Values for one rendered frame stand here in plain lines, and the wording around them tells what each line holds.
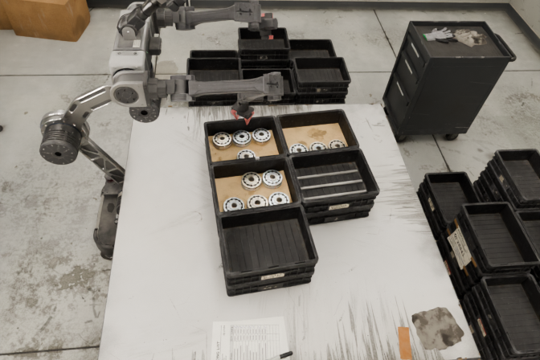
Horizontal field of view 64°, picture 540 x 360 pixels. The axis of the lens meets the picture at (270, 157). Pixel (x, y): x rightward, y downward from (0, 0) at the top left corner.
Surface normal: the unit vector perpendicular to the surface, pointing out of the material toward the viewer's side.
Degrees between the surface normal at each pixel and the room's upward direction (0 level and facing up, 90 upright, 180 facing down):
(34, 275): 0
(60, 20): 90
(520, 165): 0
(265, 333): 0
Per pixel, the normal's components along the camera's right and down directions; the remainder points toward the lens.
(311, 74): 0.07, -0.65
